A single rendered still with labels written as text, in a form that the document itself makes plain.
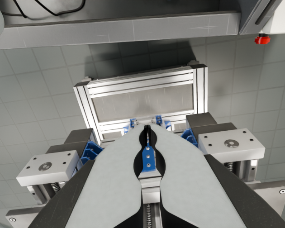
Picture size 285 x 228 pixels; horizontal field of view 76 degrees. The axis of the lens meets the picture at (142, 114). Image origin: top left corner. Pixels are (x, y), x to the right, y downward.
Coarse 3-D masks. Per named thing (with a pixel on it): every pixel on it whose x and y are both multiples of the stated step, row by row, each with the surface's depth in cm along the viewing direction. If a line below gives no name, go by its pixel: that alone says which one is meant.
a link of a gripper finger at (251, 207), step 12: (204, 156) 9; (216, 168) 9; (228, 180) 8; (240, 180) 8; (228, 192) 7; (240, 192) 7; (252, 192) 7; (240, 204) 7; (252, 204) 7; (264, 204) 7; (240, 216) 6; (252, 216) 6; (264, 216) 6; (276, 216) 6
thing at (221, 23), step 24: (24, 24) 35; (48, 24) 35; (72, 24) 35; (96, 24) 35; (120, 24) 35; (144, 24) 35; (168, 24) 35; (192, 24) 35; (216, 24) 35; (0, 48) 37
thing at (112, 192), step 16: (144, 128) 12; (112, 144) 11; (128, 144) 11; (144, 144) 12; (96, 160) 10; (112, 160) 9; (128, 160) 9; (96, 176) 8; (112, 176) 8; (128, 176) 8; (96, 192) 8; (112, 192) 8; (128, 192) 8; (80, 208) 7; (96, 208) 7; (112, 208) 7; (128, 208) 7; (80, 224) 6; (96, 224) 6; (112, 224) 6; (128, 224) 7
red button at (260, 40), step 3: (261, 33) 49; (264, 33) 49; (258, 36) 50; (261, 36) 49; (264, 36) 49; (267, 36) 49; (255, 39) 51; (258, 39) 50; (261, 39) 49; (264, 39) 49; (267, 39) 49; (255, 42) 51; (258, 42) 50; (261, 42) 49; (264, 42) 49; (267, 42) 49
